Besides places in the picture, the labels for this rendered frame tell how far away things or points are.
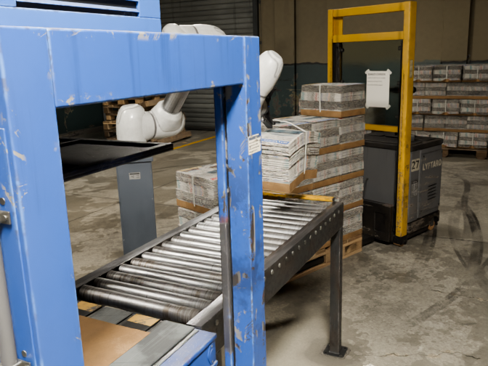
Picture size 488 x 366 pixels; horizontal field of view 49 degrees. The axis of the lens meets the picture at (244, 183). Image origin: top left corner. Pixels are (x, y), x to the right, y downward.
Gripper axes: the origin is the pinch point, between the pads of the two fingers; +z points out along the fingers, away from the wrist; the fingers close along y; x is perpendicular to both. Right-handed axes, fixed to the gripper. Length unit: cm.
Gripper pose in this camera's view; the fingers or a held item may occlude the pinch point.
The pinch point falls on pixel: (277, 105)
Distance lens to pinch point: 246.1
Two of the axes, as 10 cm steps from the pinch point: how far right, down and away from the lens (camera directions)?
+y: -0.4, 9.8, 1.8
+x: 8.9, 1.1, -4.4
